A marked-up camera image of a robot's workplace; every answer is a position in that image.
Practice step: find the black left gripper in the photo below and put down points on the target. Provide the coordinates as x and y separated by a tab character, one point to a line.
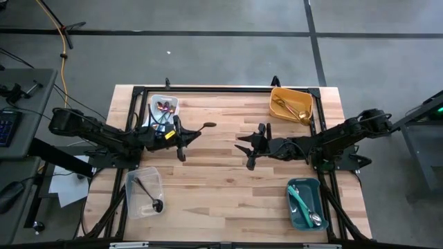
176	138

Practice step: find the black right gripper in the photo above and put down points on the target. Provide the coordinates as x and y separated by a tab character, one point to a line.
266	147

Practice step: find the black spoon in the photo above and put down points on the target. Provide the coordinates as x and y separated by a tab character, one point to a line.
157	205
209	124

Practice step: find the gold spoon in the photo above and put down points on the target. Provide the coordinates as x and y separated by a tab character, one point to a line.
279	102
306	121
284	103
304	114

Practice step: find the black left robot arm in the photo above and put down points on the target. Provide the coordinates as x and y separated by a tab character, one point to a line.
104	135

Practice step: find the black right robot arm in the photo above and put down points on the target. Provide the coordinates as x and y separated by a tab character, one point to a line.
339	136

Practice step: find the white plastic bin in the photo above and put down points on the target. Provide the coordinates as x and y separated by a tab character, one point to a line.
174	103

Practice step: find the black clamp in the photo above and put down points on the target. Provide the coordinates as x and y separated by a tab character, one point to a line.
167	83
275	81

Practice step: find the orange plastic bin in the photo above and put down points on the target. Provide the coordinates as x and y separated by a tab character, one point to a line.
297	98

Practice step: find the dark teal plastic bin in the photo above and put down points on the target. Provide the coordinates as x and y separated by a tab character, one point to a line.
311	190

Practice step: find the clear plastic bin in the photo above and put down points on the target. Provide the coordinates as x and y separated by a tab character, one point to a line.
138	207

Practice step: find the white paper sheet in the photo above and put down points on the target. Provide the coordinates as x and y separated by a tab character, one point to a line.
69	190

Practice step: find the black support beam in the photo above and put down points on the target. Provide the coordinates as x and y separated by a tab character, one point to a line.
59	159

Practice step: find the black tripod stand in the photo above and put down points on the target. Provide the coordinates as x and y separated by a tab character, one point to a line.
65	34

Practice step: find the gray desk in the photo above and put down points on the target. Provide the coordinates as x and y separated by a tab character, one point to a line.
20	169
31	114

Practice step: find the black caster wheel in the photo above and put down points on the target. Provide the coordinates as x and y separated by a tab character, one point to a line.
38	226

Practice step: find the dark side table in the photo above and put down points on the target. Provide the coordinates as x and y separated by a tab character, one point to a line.
425	155

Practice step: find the black desk device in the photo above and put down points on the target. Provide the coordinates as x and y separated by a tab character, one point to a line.
15	92

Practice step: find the black keyboard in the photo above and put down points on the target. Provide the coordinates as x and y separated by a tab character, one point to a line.
7	128

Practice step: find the black computer mouse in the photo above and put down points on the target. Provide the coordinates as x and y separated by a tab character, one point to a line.
10	197

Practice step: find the black metal table frame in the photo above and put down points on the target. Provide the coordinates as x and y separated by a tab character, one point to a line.
225	89

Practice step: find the silver metal bracket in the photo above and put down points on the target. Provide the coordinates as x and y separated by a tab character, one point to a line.
322	246
128	245

